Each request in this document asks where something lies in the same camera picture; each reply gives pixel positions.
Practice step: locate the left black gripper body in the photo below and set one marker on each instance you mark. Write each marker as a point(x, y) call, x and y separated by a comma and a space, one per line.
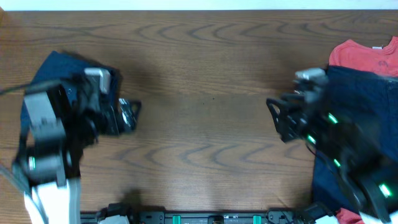
point(117, 118)

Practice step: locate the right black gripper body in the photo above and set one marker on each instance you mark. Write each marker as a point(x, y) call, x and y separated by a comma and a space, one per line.
point(292, 117)

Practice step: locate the dark navy blue shorts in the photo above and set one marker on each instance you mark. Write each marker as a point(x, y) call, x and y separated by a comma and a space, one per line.
point(62, 65)

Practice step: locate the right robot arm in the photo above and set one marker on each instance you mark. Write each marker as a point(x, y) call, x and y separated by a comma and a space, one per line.
point(348, 141)

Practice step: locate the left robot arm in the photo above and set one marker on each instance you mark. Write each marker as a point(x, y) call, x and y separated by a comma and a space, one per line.
point(65, 117)

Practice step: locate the dark navy garment pile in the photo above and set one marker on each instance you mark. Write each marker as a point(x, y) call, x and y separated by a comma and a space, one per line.
point(356, 93)

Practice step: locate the red t-shirt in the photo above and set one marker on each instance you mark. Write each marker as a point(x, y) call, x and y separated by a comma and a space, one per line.
point(379, 60)

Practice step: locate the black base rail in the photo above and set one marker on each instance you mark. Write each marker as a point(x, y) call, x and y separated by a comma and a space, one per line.
point(123, 213)

